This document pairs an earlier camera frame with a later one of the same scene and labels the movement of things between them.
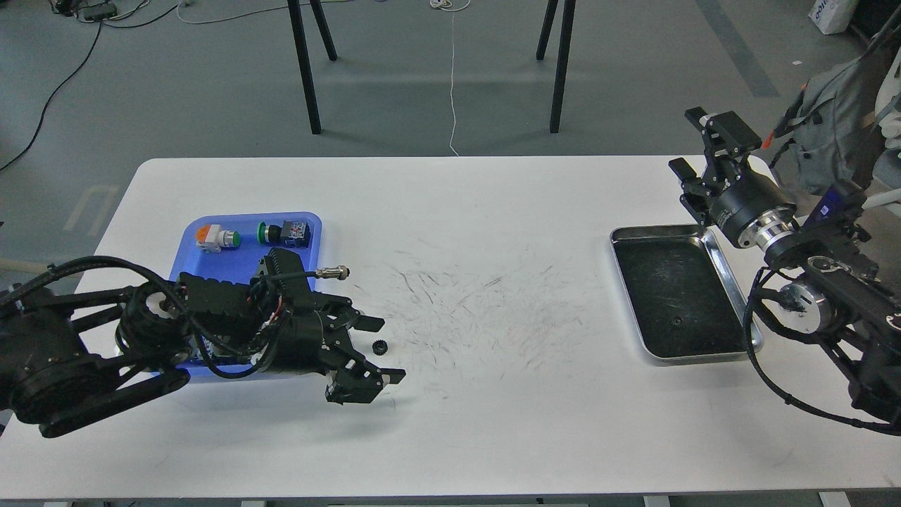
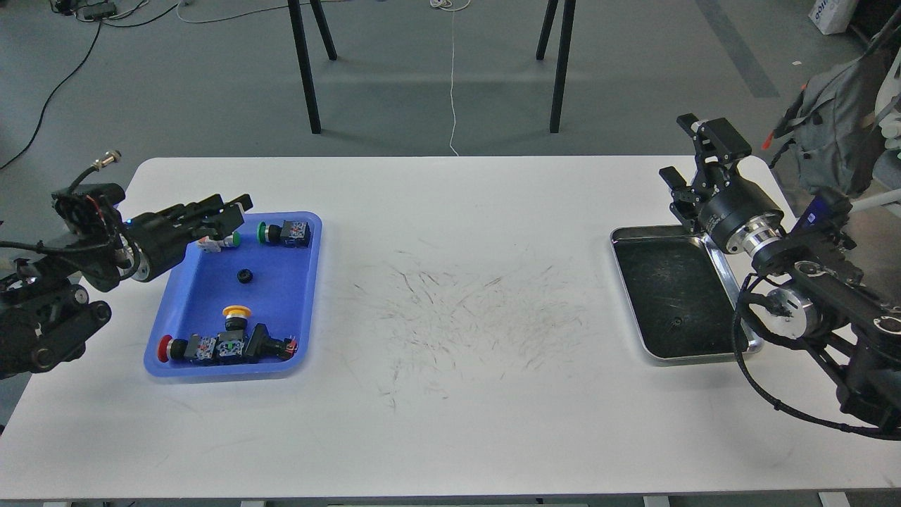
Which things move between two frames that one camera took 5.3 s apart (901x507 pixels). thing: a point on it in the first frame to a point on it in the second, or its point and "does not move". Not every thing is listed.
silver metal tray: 683,303 does not move
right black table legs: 568,15 does not move
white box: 832,16 does not move
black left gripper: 313,333 to 162,239
